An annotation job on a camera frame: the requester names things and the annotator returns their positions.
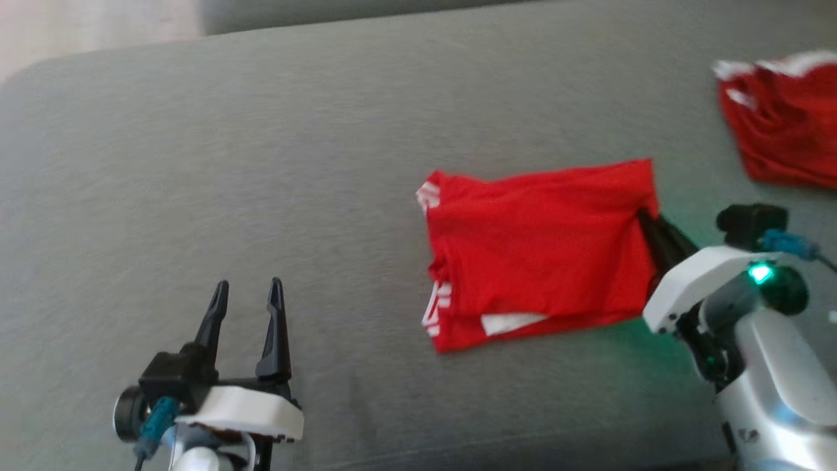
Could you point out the red shorts with white stripe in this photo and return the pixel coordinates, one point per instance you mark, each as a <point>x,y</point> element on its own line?
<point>791,124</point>

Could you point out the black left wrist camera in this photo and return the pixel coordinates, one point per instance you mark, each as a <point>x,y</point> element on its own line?
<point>176,376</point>

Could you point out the red basketball jersey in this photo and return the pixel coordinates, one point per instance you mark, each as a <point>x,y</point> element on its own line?
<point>536,255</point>

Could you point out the grey sofa back cushion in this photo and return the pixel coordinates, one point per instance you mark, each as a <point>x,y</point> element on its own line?
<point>327,13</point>

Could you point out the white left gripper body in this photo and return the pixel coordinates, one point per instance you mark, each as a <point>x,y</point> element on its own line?
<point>248,409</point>

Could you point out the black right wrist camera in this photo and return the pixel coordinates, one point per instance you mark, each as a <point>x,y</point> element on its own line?
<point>752,222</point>

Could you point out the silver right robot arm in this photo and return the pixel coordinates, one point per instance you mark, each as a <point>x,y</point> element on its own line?
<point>778,379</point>

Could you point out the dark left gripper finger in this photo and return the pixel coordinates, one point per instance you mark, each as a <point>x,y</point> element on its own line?
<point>212,320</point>
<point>276,340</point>

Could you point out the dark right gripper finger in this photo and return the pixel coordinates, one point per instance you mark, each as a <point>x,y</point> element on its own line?
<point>680,243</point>
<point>657,245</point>

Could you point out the grey sofa seat cushion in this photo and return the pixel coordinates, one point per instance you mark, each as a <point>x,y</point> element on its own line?
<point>261,163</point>

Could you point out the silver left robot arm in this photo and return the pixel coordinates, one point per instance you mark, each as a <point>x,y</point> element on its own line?
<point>196,458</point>

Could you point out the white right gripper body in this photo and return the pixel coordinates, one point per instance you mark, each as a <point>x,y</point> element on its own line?
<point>693,281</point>

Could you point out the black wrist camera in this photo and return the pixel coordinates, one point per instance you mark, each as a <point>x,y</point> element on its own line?
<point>176,376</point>
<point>752,222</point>

